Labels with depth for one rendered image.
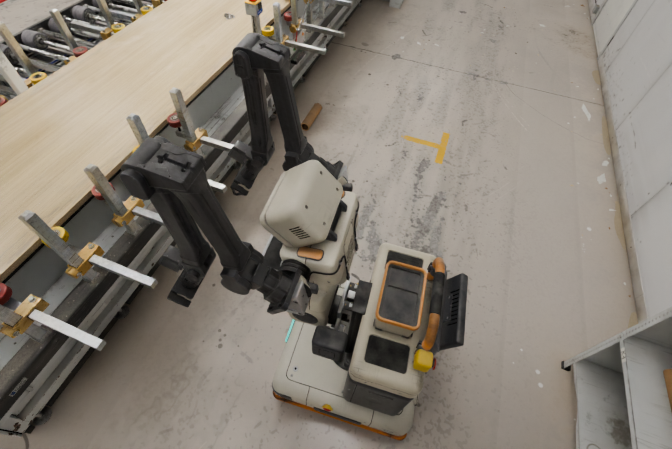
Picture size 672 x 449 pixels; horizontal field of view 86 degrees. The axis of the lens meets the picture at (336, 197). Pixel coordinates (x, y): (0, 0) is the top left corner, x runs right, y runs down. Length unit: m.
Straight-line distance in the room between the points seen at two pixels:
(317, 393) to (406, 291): 0.73
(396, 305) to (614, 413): 1.42
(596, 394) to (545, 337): 0.36
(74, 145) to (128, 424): 1.36
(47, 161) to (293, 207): 1.38
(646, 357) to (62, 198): 2.55
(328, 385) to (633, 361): 1.32
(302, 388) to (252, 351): 0.47
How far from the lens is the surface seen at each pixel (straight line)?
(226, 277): 0.95
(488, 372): 2.35
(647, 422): 2.05
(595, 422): 2.39
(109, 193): 1.67
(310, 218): 0.93
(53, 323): 1.60
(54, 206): 1.85
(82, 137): 2.11
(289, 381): 1.87
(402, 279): 1.37
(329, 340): 1.42
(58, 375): 2.35
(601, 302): 2.88
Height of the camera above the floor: 2.11
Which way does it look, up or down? 51 degrees down
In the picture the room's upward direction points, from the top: 4 degrees clockwise
